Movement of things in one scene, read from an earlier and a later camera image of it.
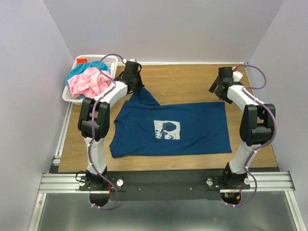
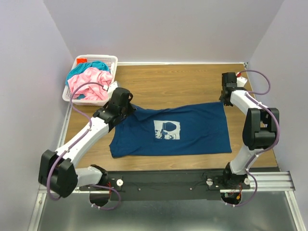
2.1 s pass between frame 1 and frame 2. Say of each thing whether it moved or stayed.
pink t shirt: stayed
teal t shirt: stayed
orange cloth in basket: stayed
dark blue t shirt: moved
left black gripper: moved
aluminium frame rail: stayed
